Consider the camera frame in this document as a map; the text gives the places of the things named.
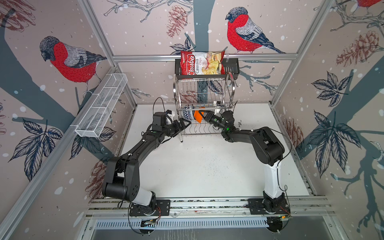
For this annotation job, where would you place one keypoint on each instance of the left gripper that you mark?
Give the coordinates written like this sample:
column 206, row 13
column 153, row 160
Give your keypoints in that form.
column 179, row 128

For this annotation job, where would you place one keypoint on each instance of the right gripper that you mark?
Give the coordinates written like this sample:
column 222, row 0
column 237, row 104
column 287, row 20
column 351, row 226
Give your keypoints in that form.
column 209, row 117

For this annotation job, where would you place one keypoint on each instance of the orange plastic bowl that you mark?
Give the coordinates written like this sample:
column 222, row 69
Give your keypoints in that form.
column 199, row 115

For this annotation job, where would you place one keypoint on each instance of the red patterned bowl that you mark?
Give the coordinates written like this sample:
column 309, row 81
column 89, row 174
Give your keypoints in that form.
column 187, row 115

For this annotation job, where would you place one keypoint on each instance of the blue floral ceramic bowl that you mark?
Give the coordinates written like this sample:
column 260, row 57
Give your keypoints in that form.
column 193, row 114

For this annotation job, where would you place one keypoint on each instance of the stainless steel dish rack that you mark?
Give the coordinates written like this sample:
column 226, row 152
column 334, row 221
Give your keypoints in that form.
column 207, row 94

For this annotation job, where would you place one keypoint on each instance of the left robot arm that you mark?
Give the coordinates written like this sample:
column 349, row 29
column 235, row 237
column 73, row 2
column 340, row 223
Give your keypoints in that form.
column 122, row 175

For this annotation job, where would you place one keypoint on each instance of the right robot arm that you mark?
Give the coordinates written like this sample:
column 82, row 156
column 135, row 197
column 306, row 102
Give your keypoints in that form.
column 269, row 151

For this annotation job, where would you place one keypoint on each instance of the red cassava chips bag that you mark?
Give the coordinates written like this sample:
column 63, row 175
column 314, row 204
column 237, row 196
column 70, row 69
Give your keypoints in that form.
column 202, row 63

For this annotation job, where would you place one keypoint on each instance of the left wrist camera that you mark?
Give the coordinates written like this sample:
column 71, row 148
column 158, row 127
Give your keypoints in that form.
column 163, row 118

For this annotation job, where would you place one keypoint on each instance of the black wall basket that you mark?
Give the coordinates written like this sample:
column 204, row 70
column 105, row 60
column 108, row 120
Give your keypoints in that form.
column 229, row 66

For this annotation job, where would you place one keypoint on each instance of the white wire mesh shelf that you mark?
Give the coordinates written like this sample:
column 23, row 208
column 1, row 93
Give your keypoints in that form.
column 100, row 110

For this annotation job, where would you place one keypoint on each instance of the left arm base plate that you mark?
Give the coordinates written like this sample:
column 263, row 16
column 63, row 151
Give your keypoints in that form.
column 159, row 207

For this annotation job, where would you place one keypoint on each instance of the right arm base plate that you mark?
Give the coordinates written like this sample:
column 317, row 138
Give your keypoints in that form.
column 256, row 207

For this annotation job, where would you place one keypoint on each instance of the aluminium front rail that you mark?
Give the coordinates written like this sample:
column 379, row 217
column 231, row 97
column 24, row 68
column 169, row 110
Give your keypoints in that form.
column 299, row 206

